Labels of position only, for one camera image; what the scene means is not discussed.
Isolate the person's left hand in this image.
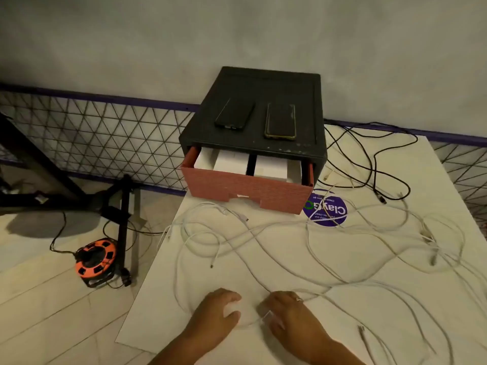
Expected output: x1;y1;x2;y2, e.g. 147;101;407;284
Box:
184;288;242;352

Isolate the person's right hand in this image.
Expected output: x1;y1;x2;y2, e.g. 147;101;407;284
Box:
259;290;336;355

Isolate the white charging cable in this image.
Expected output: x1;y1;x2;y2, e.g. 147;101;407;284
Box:
222;287;335;331

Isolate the person's right forearm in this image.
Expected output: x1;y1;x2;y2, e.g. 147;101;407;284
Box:
301;338;367;365

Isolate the person's left forearm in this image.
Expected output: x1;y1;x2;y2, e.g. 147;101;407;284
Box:
148;331;214;365

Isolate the round purple sticker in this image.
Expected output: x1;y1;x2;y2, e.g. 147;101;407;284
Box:
302;189;349;228

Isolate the red brick-pattern drawer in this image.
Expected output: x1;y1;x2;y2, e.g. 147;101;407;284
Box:
181;146;316;215

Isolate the white box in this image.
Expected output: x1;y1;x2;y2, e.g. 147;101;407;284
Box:
194;148;249;176
254;154;302;184

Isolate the smartphone with gold case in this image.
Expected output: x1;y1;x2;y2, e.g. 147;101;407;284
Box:
264;102;297;140

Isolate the black smartphone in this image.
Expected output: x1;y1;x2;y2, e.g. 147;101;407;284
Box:
213;98;256;131

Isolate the black drawer cabinet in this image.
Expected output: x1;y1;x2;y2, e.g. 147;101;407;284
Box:
179;66;328;187

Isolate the black stand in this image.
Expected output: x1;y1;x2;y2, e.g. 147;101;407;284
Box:
0;112;143;287

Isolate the tangle of white cables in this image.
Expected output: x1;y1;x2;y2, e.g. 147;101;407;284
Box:
158;182;487;365

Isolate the orange cable reel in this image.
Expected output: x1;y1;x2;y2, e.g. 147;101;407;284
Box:
74;239;118;288

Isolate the thin black floor cable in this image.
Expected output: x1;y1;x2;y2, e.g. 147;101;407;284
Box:
49;211;78;257

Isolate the wire mesh fence panel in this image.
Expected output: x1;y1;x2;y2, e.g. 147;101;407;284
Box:
0;83;487;240

